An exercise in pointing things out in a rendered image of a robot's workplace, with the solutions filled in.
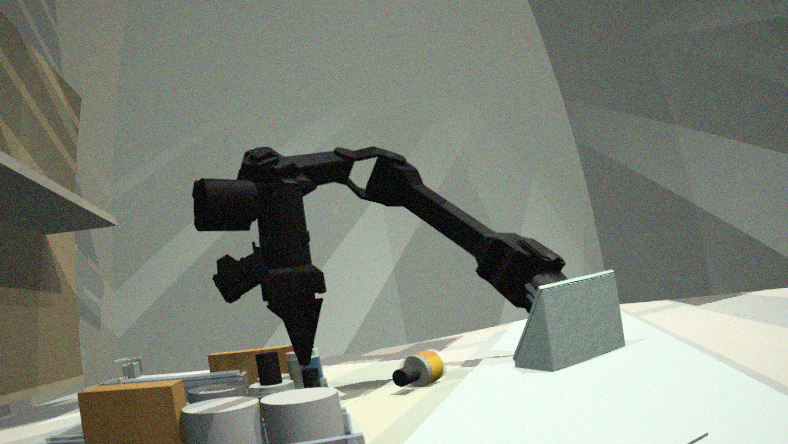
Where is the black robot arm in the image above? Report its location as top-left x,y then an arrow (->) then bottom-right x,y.
192,147 -> 568,314

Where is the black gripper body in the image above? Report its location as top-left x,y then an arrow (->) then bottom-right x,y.
259,224 -> 326,305

